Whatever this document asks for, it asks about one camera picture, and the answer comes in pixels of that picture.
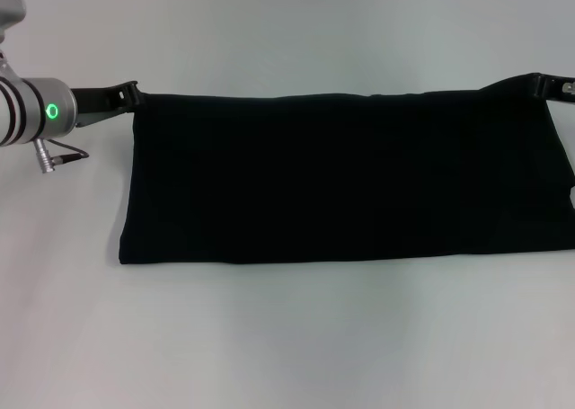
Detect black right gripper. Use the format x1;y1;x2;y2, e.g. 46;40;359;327
533;72;575;101

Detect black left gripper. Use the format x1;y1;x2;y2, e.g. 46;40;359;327
67;80;149;114

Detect black shirt with FREE print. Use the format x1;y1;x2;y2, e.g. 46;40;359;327
117;72;575;266

